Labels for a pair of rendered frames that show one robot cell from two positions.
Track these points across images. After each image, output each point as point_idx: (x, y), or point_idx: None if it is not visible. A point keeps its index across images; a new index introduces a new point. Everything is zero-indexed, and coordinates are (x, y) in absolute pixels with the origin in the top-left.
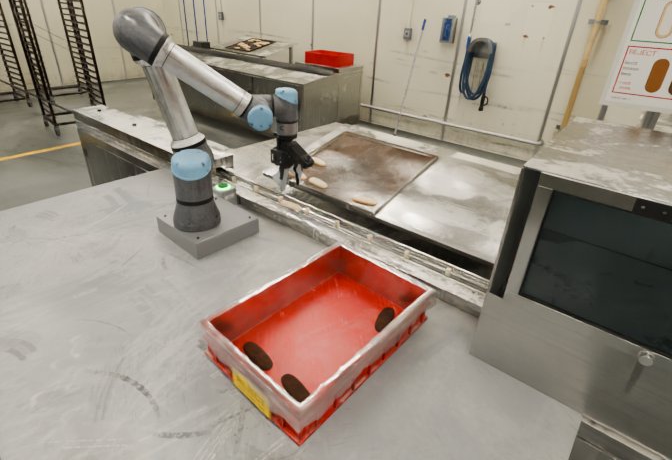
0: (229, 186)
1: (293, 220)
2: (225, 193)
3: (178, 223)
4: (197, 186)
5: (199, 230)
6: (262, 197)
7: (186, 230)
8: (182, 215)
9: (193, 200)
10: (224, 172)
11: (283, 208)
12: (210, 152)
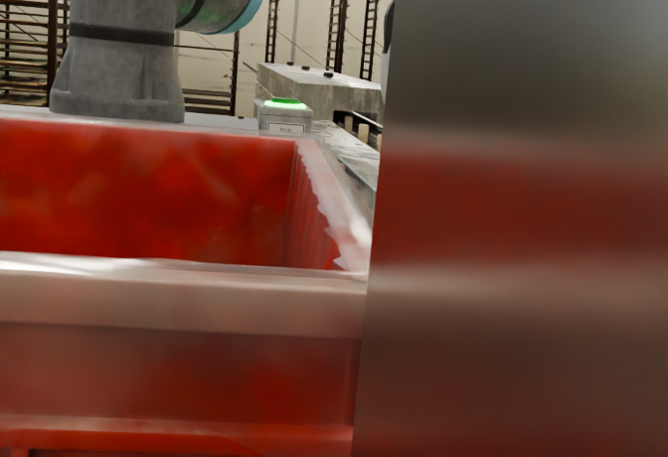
0: (297, 104)
1: (355, 173)
2: (273, 114)
3: (51, 88)
4: None
5: (75, 112)
6: (363, 146)
7: (53, 107)
8: (61, 65)
9: (84, 19)
10: (369, 131)
11: (376, 161)
12: None
